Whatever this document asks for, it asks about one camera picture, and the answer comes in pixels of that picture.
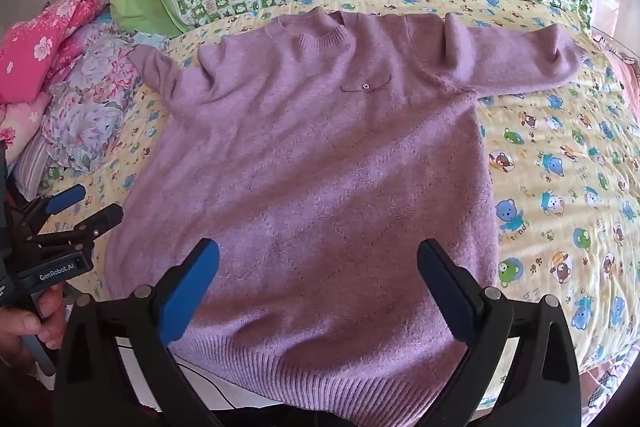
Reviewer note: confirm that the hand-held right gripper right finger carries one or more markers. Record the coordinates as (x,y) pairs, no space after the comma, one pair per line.
(450,292)

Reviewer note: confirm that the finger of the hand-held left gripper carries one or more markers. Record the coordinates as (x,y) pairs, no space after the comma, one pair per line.
(65,198)
(97,222)

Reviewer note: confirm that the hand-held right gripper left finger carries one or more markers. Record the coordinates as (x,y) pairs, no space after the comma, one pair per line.
(192,292)

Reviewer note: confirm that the purple knit sweater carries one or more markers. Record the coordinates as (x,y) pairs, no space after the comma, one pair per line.
(310,167)

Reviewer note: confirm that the person's left hand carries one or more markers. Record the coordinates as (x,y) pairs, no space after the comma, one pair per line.
(20,327)

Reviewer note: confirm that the grey striped cloth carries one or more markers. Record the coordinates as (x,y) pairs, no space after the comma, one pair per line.
(31,167)

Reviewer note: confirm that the pastel floral blanket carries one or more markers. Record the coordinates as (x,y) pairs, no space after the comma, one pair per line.
(95,102)

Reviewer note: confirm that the yellow cartoon bear blanket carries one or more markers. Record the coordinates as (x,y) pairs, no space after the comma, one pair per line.
(560,187)

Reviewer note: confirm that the pink floral quilt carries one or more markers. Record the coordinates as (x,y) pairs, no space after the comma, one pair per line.
(40,37)

